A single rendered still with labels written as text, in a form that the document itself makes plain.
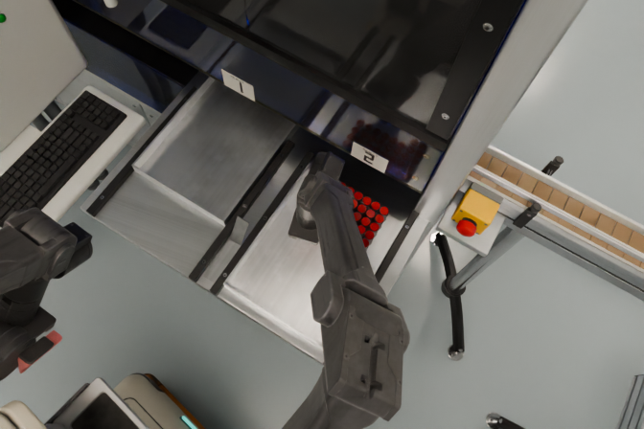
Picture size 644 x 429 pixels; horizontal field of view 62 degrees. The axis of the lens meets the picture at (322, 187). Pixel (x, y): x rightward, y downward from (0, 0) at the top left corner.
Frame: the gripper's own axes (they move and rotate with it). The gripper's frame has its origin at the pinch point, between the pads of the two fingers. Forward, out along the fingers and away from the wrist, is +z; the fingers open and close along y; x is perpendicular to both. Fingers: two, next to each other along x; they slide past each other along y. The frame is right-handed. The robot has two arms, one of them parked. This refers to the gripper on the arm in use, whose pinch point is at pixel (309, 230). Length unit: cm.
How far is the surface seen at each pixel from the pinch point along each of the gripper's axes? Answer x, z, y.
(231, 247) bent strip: 15.6, 4.1, -7.7
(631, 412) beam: -97, 43, -9
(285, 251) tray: 3.9, 3.9, -5.0
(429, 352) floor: -50, 91, -2
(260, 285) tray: 6.6, 3.8, -14.0
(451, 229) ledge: -31.2, 3.9, 11.7
